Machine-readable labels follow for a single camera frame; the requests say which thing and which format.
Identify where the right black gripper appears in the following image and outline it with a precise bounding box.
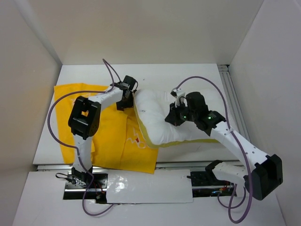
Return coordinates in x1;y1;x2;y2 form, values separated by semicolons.
165;100;197;126

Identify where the white pillow with yellow edge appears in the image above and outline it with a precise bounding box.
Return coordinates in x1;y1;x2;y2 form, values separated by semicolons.
134;89;226;148

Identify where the yellow pillowcase with white print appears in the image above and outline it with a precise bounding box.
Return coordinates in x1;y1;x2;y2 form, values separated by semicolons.
54;83;158;174

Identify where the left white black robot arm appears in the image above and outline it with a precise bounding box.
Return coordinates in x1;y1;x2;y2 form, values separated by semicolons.
68;75;138;188

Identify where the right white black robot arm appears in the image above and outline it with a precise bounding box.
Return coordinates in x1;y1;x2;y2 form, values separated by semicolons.
165;89;283;201

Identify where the white cover plate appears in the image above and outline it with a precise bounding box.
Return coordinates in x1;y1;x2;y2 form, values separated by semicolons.
106;169;193;204

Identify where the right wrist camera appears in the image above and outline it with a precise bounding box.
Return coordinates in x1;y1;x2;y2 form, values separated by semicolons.
170;88;185;107

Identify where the aluminium rail front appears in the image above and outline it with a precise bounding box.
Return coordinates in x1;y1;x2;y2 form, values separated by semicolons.
37;161;211;171

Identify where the aluminium rail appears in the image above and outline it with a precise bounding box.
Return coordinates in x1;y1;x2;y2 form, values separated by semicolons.
217;65;250;141
37;161;211;171

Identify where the aluminium rail right side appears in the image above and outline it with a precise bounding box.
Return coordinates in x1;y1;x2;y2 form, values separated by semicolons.
217;65;250;141

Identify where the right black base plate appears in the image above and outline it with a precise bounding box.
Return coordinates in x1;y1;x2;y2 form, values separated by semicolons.
187;171;234;198

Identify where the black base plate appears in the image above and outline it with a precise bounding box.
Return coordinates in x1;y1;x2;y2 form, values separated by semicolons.
63;173;108;204
187;171;234;198

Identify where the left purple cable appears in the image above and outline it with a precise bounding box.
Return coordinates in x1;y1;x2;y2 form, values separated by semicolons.
47;58;120;216

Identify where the purple cable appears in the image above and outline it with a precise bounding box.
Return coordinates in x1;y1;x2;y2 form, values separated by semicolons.
174;75;253;224
47;58;120;216

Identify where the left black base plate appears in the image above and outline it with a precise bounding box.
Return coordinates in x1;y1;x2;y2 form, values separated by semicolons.
63;173;108;204

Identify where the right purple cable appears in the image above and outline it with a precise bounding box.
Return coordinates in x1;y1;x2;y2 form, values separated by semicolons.
174;75;253;224

